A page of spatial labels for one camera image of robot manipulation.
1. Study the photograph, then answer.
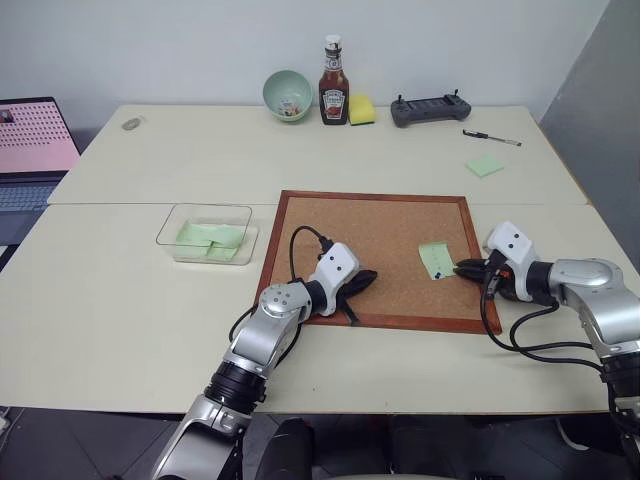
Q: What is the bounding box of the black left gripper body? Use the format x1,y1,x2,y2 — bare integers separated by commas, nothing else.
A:
333,272,363,307

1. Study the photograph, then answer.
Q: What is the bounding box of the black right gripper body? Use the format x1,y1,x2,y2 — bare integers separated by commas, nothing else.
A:
478,249,516,301

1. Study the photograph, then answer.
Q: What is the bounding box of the green paper note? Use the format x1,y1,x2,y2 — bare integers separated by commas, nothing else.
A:
418,241,457,281
205,241,239,261
208,224,242,250
175,221,215,247

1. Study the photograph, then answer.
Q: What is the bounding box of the green sticky note pad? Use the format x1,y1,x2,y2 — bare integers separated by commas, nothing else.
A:
465,154,505,179

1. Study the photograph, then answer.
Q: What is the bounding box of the clear plastic box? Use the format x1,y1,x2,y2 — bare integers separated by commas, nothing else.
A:
158,203,261,266

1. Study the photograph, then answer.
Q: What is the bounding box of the wood-framed cork board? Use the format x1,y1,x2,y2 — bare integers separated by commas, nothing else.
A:
254,189,503,336

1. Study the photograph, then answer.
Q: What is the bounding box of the black pen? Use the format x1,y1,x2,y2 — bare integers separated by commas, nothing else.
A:
462,128,523,148

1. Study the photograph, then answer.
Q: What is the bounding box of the dark rounded shape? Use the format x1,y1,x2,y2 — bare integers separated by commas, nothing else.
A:
385,413,621,480
242,416,317,480

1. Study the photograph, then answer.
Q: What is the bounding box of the gray remote controller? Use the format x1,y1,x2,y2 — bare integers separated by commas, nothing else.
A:
389,89,474,129

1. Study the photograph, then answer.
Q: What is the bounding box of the yellow sponge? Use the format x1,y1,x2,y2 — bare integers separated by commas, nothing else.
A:
347,93,378,127

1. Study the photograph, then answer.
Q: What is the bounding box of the ketchup bottle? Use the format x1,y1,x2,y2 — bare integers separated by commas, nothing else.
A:
317,34,352,127

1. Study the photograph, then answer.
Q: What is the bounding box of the light green bowl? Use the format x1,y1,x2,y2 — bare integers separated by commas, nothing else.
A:
262,68,314,125

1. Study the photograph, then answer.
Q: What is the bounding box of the laptop with pink screen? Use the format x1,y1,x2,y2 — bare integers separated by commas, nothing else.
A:
0,96,82,274

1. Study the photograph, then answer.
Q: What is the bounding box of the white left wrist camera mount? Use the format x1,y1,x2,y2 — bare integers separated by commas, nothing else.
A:
306,242,362,318

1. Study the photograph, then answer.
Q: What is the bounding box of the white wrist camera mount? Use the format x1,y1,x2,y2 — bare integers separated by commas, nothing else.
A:
481,220,542,302
306,242,362,318

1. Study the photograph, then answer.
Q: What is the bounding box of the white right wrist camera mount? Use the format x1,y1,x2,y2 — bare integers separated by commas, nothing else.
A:
481,220,542,302

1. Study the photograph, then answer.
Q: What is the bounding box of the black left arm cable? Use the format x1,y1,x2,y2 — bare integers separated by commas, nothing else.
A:
228,226,335,369

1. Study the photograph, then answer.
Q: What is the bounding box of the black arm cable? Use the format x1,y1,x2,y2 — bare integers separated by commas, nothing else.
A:
228,226,335,369
478,269,607,372

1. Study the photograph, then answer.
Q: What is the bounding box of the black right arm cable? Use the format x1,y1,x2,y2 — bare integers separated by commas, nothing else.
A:
478,269,607,372

